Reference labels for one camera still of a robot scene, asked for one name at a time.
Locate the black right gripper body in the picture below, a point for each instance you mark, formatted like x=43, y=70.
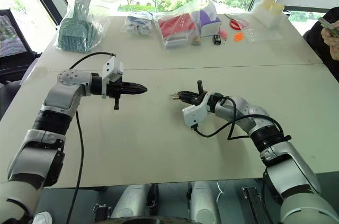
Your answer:
x=199, y=98

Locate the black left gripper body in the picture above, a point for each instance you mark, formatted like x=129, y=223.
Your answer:
x=116, y=90

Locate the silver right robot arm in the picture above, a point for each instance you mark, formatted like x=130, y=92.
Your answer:
x=291, y=165

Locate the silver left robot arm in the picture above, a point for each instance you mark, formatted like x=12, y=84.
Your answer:
x=61, y=94

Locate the person's hand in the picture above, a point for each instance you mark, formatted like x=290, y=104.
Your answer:
x=332, y=42

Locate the small colourful toy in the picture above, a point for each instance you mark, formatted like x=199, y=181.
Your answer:
x=196, y=41

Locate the small black box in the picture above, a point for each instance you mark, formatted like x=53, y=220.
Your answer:
x=217, y=39

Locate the bag of blue white packets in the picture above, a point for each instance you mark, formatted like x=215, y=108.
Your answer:
x=137, y=24

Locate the red box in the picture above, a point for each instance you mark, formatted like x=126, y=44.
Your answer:
x=174, y=26

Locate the small pink item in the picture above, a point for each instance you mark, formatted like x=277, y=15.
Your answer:
x=224, y=34

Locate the green plastic scoop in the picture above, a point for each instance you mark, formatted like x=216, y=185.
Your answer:
x=75, y=30

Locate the purple white tissue box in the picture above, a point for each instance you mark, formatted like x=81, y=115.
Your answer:
x=210, y=24

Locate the small orange item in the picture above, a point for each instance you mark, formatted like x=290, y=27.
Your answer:
x=239, y=37

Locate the large clear plastic bag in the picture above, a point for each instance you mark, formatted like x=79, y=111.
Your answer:
x=182, y=12

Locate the flat clear plastic bag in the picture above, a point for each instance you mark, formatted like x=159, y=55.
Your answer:
x=255, y=32

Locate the silver rounded robot leg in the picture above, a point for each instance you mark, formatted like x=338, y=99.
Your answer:
x=131, y=201
x=204, y=202

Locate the black mesh office chair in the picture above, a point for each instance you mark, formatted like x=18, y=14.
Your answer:
x=13, y=38

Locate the short cream cylinder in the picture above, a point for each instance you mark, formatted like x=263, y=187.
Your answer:
x=277, y=9

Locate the person in dark clothes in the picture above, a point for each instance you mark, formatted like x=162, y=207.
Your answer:
x=317, y=41

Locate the phone with patterned case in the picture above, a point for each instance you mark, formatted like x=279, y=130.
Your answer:
x=328, y=26

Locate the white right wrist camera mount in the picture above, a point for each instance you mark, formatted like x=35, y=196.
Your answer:
x=193, y=114

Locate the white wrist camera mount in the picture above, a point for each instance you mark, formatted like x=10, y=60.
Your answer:
x=112, y=67
x=193, y=114

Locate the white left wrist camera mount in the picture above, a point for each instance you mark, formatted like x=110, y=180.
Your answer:
x=112, y=67

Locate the black metal bracket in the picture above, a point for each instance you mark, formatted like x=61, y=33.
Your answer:
x=253, y=204

